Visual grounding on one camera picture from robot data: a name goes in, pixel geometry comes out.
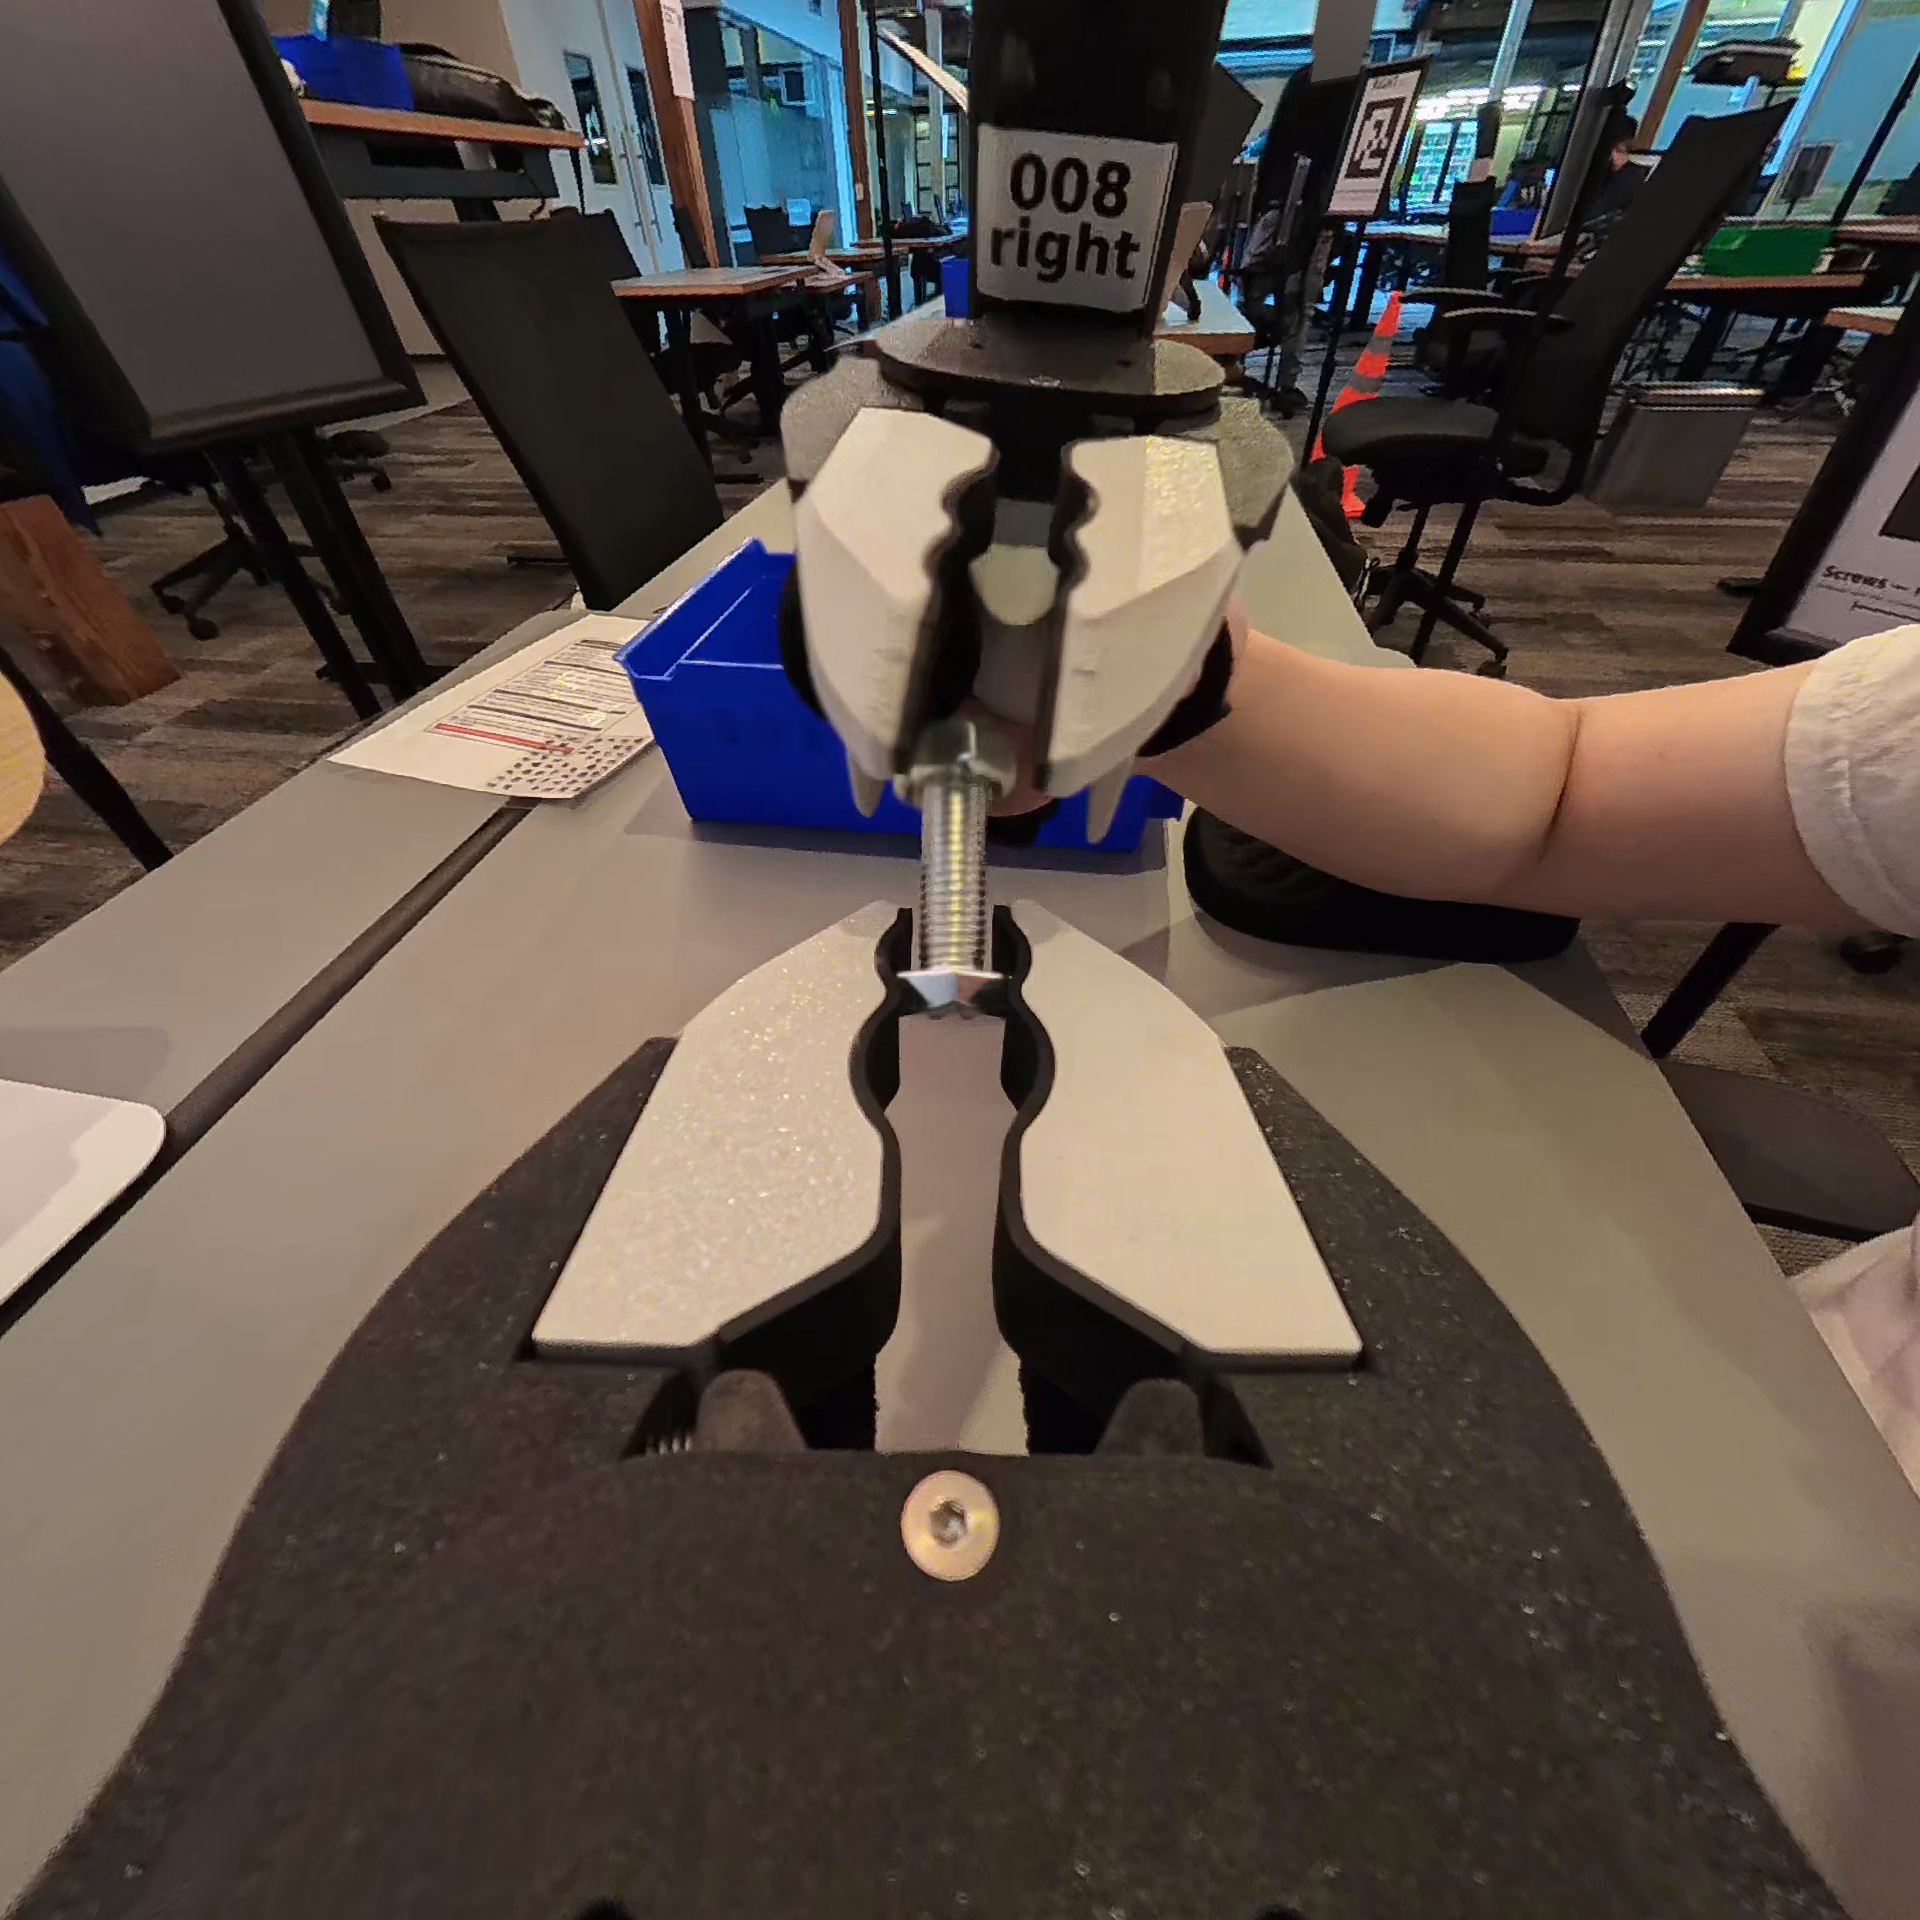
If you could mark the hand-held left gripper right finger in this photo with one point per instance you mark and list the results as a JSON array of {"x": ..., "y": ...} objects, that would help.
[{"x": 1185, "y": 1200}]

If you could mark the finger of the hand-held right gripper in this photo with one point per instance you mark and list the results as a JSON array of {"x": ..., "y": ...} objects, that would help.
[
  {"x": 1154, "y": 569},
  {"x": 869, "y": 569}
]

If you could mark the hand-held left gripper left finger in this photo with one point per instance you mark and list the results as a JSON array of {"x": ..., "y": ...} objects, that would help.
[{"x": 704, "y": 1200}]

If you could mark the large steel nut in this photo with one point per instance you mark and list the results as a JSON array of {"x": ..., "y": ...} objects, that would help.
[{"x": 954, "y": 993}]

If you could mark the large steel bolt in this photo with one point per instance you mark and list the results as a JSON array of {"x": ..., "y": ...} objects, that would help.
[{"x": 954, "y": 886}]

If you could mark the person's right hand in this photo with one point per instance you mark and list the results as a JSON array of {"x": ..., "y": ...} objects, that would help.
[{"x": 1025, "y": 798}]

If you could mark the blue plastic bin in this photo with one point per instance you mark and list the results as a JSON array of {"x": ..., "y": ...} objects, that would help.
[{"x": 721, "y": 720}]

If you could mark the orange traffic cone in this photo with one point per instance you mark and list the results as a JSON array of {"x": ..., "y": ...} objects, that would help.
[{"x": 1373, "y": 376}]

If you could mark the black white marker poster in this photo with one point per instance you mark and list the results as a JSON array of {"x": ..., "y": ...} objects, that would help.
[
  {"x": 1845, "y": 569},
  {"x": 1376, "y": 135}
]

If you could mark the black mesh office chair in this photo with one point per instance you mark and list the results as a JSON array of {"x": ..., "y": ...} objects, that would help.
[{"x": 1440, "y": 435}]

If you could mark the wooden top table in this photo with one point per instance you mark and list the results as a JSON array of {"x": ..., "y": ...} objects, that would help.
[
  {"x": 704, "y": 284},
  {"x": 450, "y": 128}
]

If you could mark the black panel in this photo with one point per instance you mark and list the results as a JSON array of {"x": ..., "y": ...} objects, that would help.
[{"x": 556, "y": 388}]

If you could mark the laminated printed instruction sheet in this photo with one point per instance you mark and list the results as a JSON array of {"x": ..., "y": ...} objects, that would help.
[{"x": 511, "y": 704}]

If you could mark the grey metal bin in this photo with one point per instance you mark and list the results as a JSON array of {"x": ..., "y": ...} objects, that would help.
[{"x": 1674, "y": 450}]

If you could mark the black bag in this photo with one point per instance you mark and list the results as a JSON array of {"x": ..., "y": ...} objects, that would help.
[{"x": 480, "y": 89}]

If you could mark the wooden board document stand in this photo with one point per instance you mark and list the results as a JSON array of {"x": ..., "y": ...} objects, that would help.
[{"x": 60, "y": 1170}]

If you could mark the green storage box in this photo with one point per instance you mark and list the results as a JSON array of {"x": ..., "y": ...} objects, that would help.
[{"x": 1770, "y": 250}]

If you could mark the blue storage box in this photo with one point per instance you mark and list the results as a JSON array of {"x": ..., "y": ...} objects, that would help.
[{"x": 345, "y": 67}]

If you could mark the black framed display board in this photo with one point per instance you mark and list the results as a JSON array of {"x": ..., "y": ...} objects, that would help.
[{"x": 196, "y": 224}]

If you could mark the wooden post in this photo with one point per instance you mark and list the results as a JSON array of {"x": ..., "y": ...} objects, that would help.
[
  {"x": 76, "y": 599},
  {"x": 676, "y": 135}
]

